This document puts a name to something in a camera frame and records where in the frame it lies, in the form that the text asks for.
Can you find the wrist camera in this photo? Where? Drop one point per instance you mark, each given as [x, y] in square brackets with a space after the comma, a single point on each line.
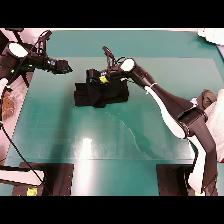
[109, 55]
[43, 41]

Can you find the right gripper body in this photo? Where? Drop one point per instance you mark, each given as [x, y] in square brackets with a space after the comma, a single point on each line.
[96, 76]

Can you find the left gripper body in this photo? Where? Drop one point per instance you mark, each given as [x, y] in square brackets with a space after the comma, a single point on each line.
[60, 66]

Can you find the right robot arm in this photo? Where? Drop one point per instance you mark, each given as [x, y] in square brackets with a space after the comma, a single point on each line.
[173, 106]

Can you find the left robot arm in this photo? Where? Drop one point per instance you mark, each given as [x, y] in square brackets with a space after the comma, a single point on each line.
[23, 60]

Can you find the white garment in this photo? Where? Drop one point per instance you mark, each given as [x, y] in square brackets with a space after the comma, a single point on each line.
[213, 35]
[216, 116]

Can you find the black T-shirt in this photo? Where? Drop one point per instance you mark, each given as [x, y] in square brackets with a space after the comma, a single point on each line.
[100, 95]

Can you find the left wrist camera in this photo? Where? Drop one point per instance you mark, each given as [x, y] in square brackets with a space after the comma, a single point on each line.
[43, 41]

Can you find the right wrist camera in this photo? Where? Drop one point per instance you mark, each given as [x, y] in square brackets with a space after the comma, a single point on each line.
[109, 55]

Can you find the black chair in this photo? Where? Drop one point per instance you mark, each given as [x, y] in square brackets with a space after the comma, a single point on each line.
[2, 41]

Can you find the brown garment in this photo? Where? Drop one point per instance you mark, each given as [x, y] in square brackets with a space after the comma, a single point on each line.
[206, 98]

